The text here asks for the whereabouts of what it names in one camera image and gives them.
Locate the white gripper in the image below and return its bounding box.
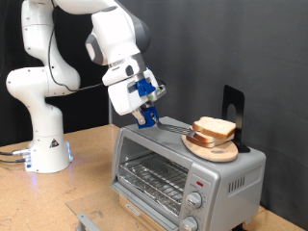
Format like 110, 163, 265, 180
102, 62, 167, 126

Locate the slotted spatula with blue block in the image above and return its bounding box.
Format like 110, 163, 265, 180
137, 105, 196, 138

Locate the bread slice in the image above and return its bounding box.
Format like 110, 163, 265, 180
185, 134, 217, 149
192, 115, 237, 141

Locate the glass oven door with handle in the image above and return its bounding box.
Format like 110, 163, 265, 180
65, 182, 181, 231

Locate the silver oven knob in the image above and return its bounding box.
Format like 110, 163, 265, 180
186, 191, 204, 210
180, 216, 199, 231

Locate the silver toaster oven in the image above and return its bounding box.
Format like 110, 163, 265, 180
110, 115, 268, 231

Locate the vertical metal pole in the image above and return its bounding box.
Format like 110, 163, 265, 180
107, 95, 115, 125

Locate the round wooden plate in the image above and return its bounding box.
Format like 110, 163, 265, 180
181, 129, 239, 164

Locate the black metal bookend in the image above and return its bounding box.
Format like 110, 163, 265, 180
221, 84, 251, 154

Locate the dark grey backdrop curtain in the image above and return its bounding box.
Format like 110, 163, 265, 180
113, 0, 308, 230

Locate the black backdrop curtain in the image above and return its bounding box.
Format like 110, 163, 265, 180
0, 0, 110, 147

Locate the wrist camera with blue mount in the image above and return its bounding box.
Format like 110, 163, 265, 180
135, 77, 167, 101

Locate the wire oven rack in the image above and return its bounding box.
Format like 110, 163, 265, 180
118, 152, 190, 219

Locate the robot base cable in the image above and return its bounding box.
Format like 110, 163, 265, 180
0, 157, 27, 165
0, 147, 32, 157

